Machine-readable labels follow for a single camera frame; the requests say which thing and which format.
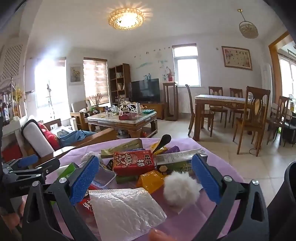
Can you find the long silver green box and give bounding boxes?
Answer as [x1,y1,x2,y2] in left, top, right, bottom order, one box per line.
[155,148,203,176]

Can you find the clear plastic container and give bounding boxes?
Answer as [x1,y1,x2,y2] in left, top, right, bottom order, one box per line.
[92,166,117,189]

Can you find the flat screen television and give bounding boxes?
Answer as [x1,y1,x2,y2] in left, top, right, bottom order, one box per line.
[131,78,160,103]

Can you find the wooden sofa with grey cushion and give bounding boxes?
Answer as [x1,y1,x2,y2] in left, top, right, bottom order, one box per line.
[1,118,116,163]

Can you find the red milk carton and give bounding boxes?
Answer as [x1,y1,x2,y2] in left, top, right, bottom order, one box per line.
[77,185,95,217]
[113,150,155,176]

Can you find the shelf of bottles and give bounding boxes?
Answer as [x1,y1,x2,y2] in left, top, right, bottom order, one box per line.
[0,79,26,127]

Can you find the balcony window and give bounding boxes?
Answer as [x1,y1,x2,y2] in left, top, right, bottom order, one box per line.
[279,53,296,98]

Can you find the person's left hand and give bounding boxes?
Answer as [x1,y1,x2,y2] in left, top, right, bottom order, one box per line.
[0,203,25,233]

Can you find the white lattice basket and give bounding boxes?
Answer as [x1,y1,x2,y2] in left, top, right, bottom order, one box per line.
[120,104,137,114]

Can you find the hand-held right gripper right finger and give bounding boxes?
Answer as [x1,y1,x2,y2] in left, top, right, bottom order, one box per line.
[191,153,270,241]

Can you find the beige paper packet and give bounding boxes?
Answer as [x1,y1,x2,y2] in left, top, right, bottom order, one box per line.
[100,138,144,159]

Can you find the white bubble wrap bag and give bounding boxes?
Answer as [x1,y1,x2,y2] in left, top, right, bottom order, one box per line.
[89,188,167,241]

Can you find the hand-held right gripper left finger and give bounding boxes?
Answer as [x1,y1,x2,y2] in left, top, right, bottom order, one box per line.
[22,155,100,241]

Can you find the red cushion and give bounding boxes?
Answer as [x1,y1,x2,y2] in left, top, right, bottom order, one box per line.
[38,123,61,151]

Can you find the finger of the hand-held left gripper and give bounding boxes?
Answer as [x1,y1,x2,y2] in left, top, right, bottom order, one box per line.
[3,158,61,178]
[2,154,40,171]

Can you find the dark green box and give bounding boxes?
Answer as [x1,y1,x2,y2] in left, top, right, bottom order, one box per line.
[116,175,139,184]

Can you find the wooden TV cabinet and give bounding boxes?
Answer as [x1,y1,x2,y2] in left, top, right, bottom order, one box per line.
[139,102,166,120]

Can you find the orange plastic wrapper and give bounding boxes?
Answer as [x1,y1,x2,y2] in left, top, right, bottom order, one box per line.
[136,170,165,194]

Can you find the wooden dining table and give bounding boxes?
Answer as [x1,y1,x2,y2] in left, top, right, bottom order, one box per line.
[194,94,255,142]

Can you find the blue clothes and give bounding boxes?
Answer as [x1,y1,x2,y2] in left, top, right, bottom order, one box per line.
[57,130,96,147]

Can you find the wooden coffee table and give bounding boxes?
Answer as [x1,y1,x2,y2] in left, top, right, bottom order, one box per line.
[87,111,158,138]

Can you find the tall wooden plant stand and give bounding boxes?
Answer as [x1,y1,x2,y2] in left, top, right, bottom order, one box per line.
[162,82,179,121]

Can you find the hanging pendant lamp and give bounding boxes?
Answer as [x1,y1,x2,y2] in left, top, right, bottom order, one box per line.
[237,9,259,39]

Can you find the wooden bookshelf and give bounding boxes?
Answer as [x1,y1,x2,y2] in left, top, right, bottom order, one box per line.
[108,63,132,106]

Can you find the yellow wrapper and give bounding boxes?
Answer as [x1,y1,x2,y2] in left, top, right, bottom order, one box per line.
[150,141,168,155]

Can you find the wooden armchair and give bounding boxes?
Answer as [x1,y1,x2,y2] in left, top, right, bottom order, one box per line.
[70,100,97,130]

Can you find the crumpled clear plastic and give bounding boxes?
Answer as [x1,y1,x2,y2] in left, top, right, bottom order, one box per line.
[81,151,100,163]

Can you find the wooden dining chair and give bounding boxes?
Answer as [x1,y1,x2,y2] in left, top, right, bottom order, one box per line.
[229,88,250,128]
[232,86,271,157]
[185,85,215,137]
[208,86,228,128]
[266,96,290,145]

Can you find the wide framed picture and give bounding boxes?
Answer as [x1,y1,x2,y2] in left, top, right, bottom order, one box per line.
[221,46,252,70]

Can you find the bright curtained window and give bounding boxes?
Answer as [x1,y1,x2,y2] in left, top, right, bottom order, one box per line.
[35,58,67,109]

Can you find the window with striped blinds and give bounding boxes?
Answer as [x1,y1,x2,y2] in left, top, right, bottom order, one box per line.
[83,57,109,100]

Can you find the white framed window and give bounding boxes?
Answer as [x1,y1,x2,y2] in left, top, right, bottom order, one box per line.
[172,44,200,87]

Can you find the white fluffy ball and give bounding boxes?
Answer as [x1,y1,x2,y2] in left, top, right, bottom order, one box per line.
[163,171,201,207]

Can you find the black plastic spoon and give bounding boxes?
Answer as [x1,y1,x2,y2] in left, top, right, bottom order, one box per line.
[157,134,172,149]

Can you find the small flower painting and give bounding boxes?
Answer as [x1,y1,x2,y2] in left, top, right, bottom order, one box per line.
[69,65,83,83]

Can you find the bright green box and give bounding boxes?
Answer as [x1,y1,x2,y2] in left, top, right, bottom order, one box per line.
[57,162,80,186]

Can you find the round crystal ceiling lamp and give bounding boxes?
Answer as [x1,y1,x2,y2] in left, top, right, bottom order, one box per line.
[107,7,146,30]

